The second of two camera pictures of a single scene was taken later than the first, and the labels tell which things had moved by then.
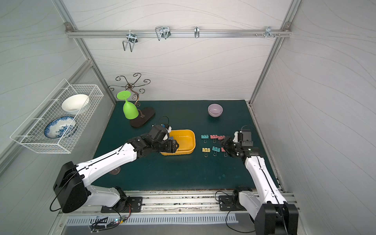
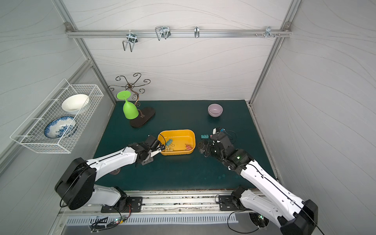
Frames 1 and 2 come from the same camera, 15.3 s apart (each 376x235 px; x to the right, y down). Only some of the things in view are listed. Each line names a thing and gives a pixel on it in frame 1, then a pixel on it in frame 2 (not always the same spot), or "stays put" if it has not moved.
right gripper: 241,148 to 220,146
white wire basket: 56,125 stays put
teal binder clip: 204,137 stays put
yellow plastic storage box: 185,138 stays put
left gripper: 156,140 to 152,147
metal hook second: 164,32 stays put
